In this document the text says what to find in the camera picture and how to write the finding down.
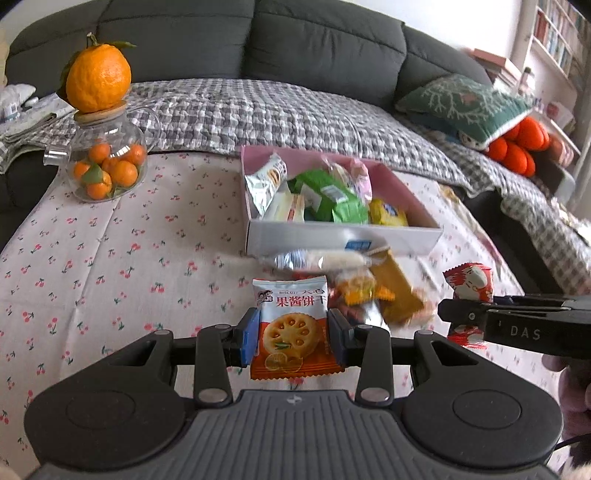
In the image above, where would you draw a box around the orange candy wrapper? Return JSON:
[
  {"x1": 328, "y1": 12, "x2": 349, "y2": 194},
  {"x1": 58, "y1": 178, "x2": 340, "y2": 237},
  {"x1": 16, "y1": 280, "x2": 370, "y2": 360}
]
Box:
[{"x1": 332, "y1": 272, "x2": 395, "y2": 305}]

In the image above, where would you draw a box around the pink snack packet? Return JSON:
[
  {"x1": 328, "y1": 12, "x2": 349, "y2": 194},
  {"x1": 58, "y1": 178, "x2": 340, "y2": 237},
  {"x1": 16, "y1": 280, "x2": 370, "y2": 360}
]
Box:
[{"x1": 323, "y1": 157, "x2": 372, "y2": 204}]

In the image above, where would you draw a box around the pink cardboard box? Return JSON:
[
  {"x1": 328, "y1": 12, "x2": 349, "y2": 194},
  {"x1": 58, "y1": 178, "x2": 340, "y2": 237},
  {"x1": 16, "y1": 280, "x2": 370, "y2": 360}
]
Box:
[{"x1": 240, "y1": 145, "x2": 443, "y2": 257}]

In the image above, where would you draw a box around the cherry print cloth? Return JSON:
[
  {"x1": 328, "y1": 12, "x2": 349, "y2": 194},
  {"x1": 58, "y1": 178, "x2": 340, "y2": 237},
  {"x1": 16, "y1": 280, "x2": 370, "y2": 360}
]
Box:
[{"x1": 0, "y1": 152, "x2": 559, "y2": 467}]

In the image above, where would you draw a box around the orange plush cushion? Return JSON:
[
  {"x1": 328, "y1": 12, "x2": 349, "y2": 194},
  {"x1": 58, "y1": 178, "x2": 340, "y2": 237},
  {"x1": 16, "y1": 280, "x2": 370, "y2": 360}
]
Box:
[{"x1": 485, "y1": 117, "x2": 550, "y2": 177}]

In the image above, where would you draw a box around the cork jar lid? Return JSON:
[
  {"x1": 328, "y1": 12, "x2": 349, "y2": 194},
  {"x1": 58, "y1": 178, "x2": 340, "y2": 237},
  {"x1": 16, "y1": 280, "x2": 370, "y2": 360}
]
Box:
[{"x1": 74, "y1": 100, "x2": 127, "y2": 124}]

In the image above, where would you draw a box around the cream printed cloth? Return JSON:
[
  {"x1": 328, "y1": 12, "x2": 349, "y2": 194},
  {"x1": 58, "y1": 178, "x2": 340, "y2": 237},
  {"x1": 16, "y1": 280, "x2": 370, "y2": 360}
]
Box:
[{"x1": 438, "y1": 185, "x2": 504, "y2": 273}]

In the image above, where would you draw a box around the grey checked blanket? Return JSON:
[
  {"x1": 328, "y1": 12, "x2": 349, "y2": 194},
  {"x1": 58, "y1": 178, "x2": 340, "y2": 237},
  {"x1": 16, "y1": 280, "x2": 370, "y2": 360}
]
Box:
[
  {"x1": 0, "y1": 80, "x2": 472, "y2": 195},
  {"x1": 392, "y1": 111, "x2": 591, "y2": 278}
]

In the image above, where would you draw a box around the gold biscuit packet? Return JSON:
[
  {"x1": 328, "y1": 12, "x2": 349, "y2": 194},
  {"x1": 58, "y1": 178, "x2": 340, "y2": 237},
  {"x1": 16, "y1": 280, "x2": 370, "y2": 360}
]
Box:
[{"x1": 369, "y1": 251, "x2": 430, "y2": 324}]

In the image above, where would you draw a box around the green patterned pillow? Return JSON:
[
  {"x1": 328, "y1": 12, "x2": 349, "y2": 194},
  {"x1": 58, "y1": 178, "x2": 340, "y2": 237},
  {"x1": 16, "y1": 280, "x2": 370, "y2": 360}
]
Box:
[{"x1": 396, "y1": 74, "x2": 534, "y2": 148}]

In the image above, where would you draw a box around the cluster of small mandarins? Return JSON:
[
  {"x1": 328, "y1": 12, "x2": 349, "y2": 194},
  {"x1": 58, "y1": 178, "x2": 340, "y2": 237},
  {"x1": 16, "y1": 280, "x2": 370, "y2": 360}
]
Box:
[{"x1": 73, "y1": 142, "x2": 146, "y2": 200}]

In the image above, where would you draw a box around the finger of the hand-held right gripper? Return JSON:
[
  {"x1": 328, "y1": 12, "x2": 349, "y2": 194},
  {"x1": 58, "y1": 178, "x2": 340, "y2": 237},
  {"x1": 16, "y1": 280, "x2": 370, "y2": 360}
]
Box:
[{"x1": 438, "y1": 294, "x2": 573, "y2": 326}]

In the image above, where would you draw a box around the glass jar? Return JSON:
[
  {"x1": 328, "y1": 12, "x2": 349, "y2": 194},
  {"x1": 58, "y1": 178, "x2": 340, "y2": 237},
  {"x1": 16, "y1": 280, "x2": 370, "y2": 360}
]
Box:
[{"x1": 44, "y1": 106, "x2": 162, "y2": 204}]

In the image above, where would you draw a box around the stack of books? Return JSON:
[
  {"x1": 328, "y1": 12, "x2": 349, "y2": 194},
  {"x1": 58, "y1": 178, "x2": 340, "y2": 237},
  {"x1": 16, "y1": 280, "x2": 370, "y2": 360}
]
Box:
[{"x1": 468, "y1": 46, "x2": 525, "y2": 88}]

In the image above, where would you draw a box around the white crumpled bag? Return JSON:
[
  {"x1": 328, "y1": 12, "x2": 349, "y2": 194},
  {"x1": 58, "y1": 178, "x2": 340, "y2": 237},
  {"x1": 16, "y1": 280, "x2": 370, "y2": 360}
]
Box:
[{"x1": 0, "y1": 83, "x2": 40, "y2": 121}]

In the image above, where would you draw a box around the person's right hand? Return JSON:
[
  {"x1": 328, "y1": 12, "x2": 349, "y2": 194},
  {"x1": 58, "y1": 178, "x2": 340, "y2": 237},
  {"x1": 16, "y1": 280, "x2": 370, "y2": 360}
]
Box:
[{"x1": 542, "y1": 354, "x2": 591, "y2": 444}]

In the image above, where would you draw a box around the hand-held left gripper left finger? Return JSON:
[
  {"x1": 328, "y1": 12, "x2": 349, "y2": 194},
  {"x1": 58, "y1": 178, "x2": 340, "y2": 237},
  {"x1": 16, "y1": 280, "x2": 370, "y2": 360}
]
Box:
[{"x1": 108, "y1": 307, "x2": 262, "y2": 408}]

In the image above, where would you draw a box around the silver snack packet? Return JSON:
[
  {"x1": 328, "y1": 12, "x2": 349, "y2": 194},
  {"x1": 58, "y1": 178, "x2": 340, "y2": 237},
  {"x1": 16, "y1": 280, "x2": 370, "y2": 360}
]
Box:
[{"x1": 245, "y1": 154, "x2": 289, "y2": 217}]

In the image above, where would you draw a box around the large orange with leaves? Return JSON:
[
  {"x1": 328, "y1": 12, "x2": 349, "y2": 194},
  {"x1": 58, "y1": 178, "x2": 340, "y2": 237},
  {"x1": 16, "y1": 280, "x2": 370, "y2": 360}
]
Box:
[{"x1": 60, "y1": 32, "x2": 138, "y2": 114}]

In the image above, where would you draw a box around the red cartoon face snack packet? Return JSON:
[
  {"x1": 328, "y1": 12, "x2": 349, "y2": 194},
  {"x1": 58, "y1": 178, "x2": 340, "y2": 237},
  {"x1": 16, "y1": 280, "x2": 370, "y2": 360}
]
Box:
[{"x1": 442, "y1": 262, "x2": 495, "y2": 349}]

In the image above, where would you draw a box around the yellow snack packet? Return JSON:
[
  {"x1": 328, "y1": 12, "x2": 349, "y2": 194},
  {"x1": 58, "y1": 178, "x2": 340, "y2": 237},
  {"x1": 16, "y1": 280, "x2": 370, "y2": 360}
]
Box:
[{"x1": 369, "y1": 198, "x2": 409, "y2": 227}]

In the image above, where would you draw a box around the orange biscuit packet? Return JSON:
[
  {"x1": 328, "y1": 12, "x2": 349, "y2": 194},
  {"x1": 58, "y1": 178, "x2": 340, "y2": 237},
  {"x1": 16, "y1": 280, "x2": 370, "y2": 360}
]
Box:
[{"x1": 250, "y1": 274, "x2": 346, "y2": 381}]

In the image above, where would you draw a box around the dark grey sofa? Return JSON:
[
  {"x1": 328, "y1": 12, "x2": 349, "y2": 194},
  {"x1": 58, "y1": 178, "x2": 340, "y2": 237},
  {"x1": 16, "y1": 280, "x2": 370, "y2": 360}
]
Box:
[{"x1": 0, "y1": 0, "x2": 591, "y2": 296}]

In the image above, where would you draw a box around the white bookshelf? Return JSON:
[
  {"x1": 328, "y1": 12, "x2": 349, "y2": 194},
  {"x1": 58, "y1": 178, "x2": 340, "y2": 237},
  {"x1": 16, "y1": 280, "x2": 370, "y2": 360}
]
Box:
[{"x1": 526, "y1": 0, "x2": 591, "y2": 93}]

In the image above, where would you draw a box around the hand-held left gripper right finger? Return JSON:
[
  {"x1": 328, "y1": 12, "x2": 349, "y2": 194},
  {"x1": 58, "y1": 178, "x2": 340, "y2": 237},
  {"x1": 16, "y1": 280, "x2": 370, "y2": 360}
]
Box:
[{"x1": 328, "y1": 307, "x2": 481, "y2": 408}]

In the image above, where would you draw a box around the green snack packet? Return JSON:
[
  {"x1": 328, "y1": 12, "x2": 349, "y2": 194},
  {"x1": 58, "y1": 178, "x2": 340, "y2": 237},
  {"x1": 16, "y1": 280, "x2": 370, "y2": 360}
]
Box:
[{"x1": 288, "y1": 168, "x2": 370, "y2": 224}]

